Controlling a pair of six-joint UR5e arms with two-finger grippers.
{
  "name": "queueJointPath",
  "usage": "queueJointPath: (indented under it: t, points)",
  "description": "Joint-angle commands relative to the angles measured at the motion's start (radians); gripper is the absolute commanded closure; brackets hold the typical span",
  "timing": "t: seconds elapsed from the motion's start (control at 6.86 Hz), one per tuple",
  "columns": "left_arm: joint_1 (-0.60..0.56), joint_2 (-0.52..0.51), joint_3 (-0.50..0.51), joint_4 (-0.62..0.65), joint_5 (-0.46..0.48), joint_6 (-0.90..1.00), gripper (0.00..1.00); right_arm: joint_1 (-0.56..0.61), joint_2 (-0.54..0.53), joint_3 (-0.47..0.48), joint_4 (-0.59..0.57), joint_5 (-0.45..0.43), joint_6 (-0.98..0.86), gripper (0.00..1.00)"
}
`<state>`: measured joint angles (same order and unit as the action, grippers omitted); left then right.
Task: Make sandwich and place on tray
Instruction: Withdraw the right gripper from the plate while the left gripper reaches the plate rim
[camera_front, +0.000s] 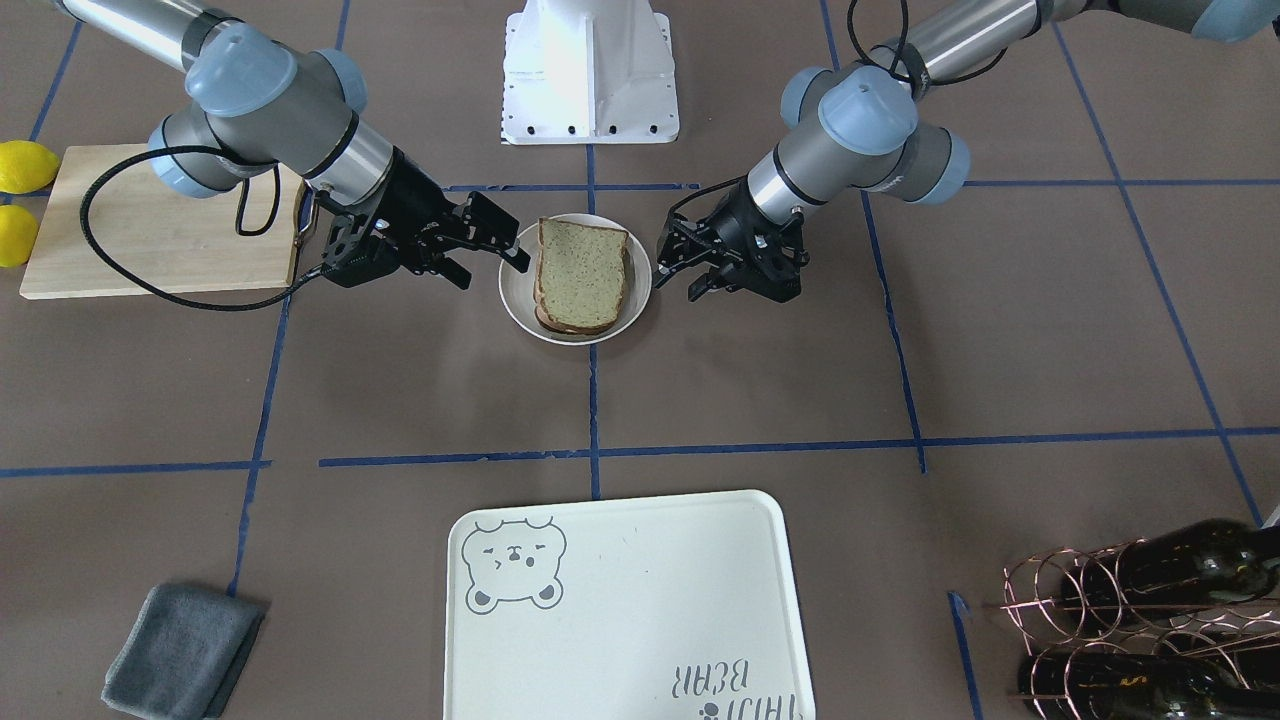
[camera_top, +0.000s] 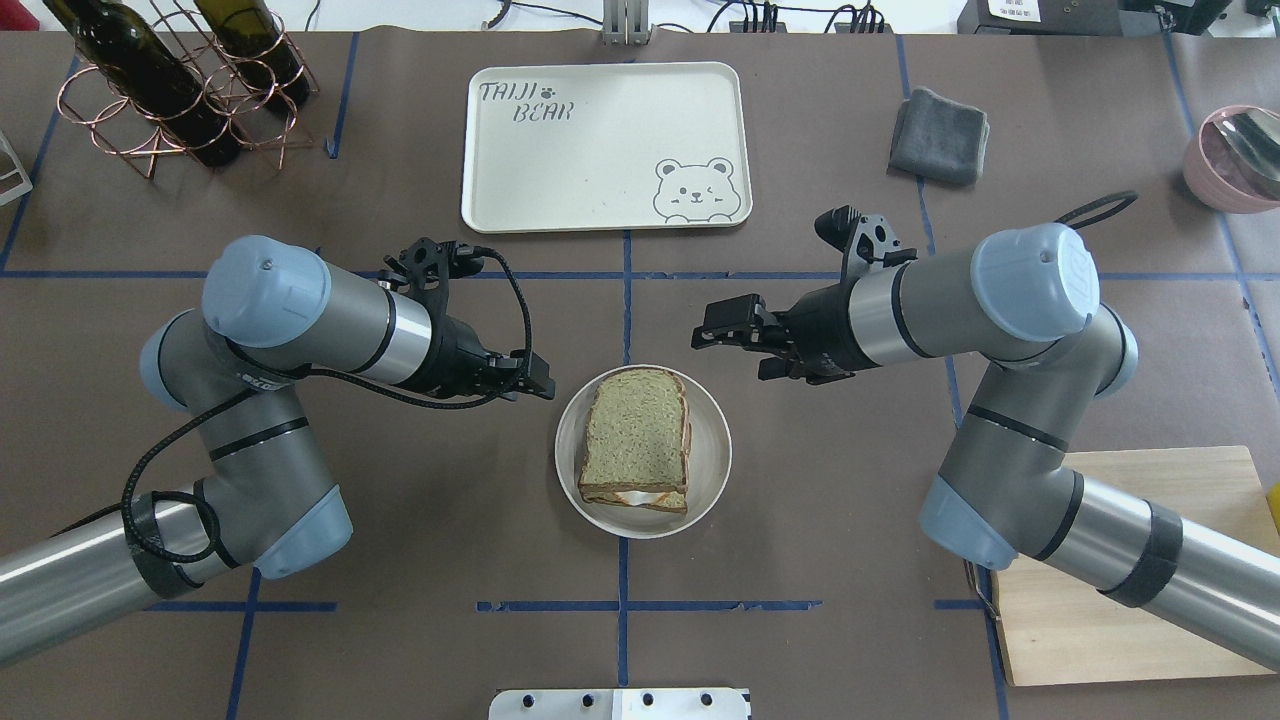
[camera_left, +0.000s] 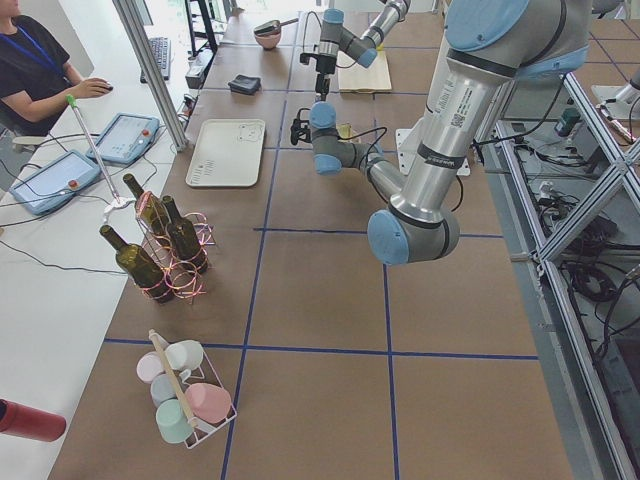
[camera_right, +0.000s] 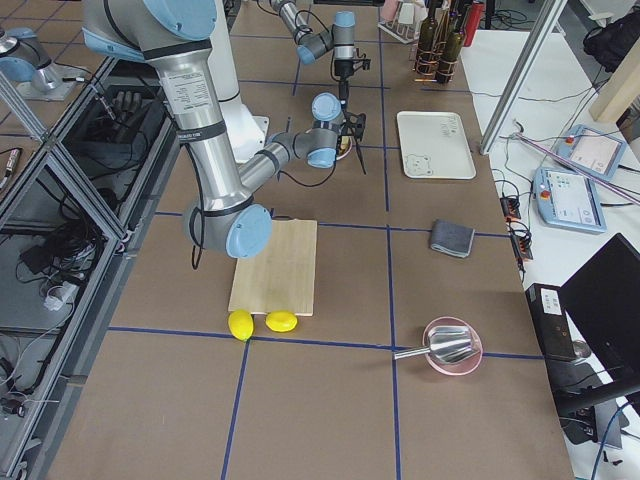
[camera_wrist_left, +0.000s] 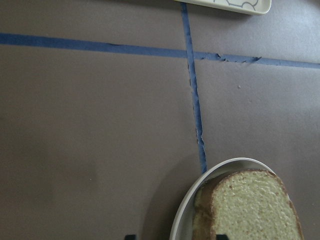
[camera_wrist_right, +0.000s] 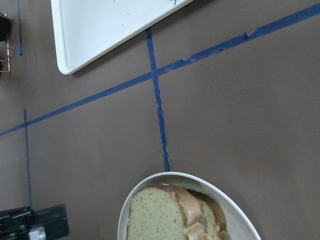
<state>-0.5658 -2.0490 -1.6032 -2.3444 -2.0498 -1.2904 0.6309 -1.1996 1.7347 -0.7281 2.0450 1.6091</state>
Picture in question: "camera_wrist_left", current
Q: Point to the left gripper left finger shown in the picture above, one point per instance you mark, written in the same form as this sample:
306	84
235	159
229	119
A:
130	237

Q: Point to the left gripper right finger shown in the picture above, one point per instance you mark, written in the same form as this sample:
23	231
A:
221	237

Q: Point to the white round plate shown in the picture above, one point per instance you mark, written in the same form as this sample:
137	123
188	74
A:
182	227

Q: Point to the cream bear tray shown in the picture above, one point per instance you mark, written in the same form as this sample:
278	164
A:
249	7

